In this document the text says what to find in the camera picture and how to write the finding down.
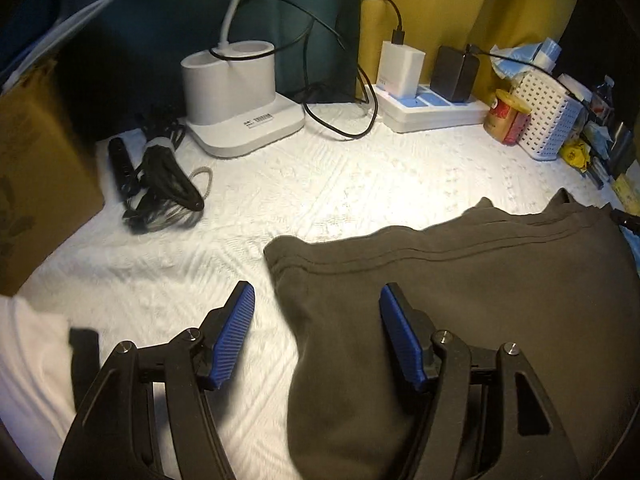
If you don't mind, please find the brown t-shirt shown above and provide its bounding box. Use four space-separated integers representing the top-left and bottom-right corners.
265 190 639 479

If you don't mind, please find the white folded cloth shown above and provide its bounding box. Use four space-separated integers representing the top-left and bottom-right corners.
1 296 76 479

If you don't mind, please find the white power strip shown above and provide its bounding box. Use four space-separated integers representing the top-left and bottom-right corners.
374 84 489 133

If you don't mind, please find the brown cardboard box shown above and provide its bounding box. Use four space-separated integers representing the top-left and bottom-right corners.
1 60 104 296

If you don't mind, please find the red round tin can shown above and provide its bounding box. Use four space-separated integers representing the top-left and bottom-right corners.
483 89 532 145

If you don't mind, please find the white desk lamp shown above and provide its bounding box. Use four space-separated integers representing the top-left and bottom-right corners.
179 0 306 160

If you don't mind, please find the yellow snack bag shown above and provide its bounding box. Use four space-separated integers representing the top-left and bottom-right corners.
559 139 591 174

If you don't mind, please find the yellow tissue box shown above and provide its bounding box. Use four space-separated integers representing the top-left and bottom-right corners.
612 160 640 216

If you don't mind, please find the black power adapter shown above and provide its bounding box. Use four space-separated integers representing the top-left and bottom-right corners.
430 46 480 103

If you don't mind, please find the white woven plastic basket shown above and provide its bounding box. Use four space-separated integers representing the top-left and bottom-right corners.
513 70 582 162

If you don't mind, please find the white charger plug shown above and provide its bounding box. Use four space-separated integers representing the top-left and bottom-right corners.
376 41 425 99

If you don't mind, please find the stainless steel tumbler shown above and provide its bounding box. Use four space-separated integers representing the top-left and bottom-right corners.
608 122 634 179

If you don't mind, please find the clear jar white lid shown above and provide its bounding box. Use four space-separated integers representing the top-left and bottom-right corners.
558 74 592 132

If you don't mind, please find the plastic water bottle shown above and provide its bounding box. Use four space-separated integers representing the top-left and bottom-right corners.
590 75 614 125

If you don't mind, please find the yellow curtain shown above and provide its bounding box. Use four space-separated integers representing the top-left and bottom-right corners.
359 0 577 82

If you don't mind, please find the dark teal curtain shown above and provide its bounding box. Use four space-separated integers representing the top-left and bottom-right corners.
49 0 367 131

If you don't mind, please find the black bundled cable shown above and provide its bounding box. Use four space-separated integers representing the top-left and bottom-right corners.
106 121 214 235

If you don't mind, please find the black charger cable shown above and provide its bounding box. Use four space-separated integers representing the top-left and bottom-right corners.
208 0 582 140

